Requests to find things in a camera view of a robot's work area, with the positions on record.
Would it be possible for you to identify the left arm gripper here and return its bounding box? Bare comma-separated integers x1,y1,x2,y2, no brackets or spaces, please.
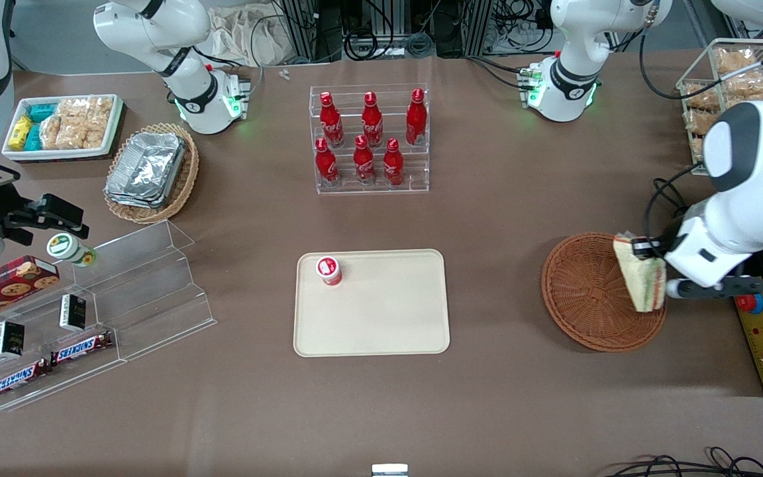
632,217,738,290

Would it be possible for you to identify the triangular sandwich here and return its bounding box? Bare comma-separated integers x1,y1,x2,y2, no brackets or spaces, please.
613,232,668,313

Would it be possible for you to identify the round brown wicker basket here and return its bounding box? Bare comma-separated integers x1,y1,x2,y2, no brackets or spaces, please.
541,232,668,353

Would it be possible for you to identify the aluminium foil tray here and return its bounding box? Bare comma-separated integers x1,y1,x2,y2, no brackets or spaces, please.
105,179,180,210
109,131,187,201

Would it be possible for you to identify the oval light wicker basket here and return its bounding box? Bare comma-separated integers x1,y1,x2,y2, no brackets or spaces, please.
103,123,200,225

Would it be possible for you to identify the beige plastic serving tray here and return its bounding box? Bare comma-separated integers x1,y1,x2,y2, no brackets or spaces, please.
293,249,450,358

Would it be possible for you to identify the green sunflower yogurt cup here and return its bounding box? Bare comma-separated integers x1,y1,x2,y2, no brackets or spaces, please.
47,233,97,268

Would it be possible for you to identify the white rectangular snack container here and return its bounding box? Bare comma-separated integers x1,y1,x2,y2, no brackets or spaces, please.
1,94,125,162

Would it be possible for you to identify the red tartan cookie box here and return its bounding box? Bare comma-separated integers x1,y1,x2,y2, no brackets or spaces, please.
0,256,60,330

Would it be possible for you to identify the yellow snack packet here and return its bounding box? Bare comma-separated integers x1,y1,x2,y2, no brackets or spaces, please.
9,116,33,150

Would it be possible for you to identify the small black snack box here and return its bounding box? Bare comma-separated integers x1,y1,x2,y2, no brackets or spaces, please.
0,321,25,359
59,295,87,332

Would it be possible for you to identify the Snickers chocolate bar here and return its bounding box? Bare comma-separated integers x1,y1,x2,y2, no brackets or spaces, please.
0,360,52,400
50,331,114,366

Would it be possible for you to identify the clear acrylic stepped display stand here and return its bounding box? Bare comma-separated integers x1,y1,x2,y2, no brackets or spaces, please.
0,221,217,413

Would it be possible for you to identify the red cola bottle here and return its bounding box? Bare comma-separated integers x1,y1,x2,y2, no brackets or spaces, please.
315,137,340,187
405,88,428,146
353,135,377,186
362,91,384,148
319,91,346,148
383,138,405,187

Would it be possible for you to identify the white cloth bag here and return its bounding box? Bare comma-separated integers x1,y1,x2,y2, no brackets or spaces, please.
206,3,293,68

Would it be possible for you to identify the clear acrylic bottle rack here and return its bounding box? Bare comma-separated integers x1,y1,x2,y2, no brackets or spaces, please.
309,83,430,195

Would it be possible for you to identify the red lidded yogurt cup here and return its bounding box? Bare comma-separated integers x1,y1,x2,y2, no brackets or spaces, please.
316,256,343,286

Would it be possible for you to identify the black looped wrist cable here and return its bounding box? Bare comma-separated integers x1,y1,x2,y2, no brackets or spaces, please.
642,162,704,243

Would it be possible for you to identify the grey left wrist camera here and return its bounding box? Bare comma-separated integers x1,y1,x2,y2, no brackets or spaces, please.
665,275,763,300

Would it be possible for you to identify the white wire basket rack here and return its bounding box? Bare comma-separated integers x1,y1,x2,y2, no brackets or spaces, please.
676,38,763,177

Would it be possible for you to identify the black hanging arm cable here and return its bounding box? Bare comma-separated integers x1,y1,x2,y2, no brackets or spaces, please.
638,15,717,101

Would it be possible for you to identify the black floor cable bundle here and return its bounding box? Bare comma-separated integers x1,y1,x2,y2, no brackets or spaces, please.
603,446,763,477

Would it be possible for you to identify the black arm base cable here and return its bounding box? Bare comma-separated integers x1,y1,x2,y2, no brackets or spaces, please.
466,55,530,91

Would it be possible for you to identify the aluminium profile equipment frame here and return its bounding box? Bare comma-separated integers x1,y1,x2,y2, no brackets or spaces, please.
276,0,554,62

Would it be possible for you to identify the black coiled cable bundle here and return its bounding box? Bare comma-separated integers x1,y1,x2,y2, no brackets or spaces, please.
344,28,436,60

